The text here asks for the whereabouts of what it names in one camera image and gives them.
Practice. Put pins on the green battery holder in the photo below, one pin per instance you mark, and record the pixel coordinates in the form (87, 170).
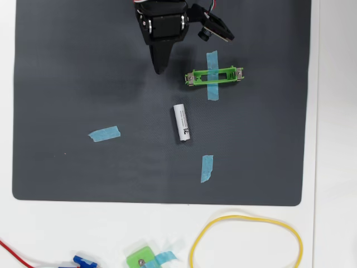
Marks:
(195, 74)

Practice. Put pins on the dark grey textured mat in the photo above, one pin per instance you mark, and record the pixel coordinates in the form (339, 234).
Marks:
(69, 83)

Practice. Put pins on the yellow rubber band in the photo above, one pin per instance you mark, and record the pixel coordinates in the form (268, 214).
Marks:
(237, 216)

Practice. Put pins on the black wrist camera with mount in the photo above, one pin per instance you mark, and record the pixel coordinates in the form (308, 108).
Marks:
(217, 26)

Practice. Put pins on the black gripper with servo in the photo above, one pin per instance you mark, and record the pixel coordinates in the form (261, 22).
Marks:
(164, 27)

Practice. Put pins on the white cylindrical battery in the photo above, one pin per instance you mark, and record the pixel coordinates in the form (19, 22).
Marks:
(181, 123)

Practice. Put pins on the blue masking tape strip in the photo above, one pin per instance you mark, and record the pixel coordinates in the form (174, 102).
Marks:
(164, 256)
(212, 60)
(104, 134)
(207, 167)

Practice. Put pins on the green printed block with screw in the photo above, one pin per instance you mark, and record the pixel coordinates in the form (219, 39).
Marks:
(138, 255)

